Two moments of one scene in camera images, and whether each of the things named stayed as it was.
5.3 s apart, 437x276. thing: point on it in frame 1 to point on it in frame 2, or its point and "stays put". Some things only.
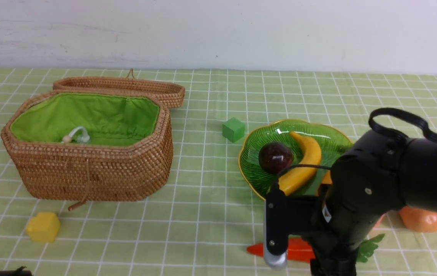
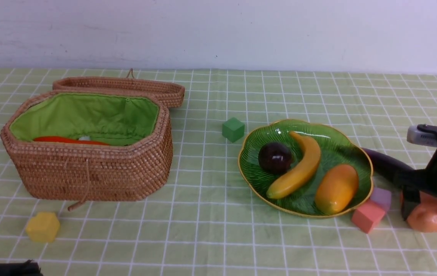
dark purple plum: (274, 157) stays put
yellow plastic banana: (295, 178) stays put
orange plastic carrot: (298, 251) to (64, 139)
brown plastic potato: (420, 220) stays put
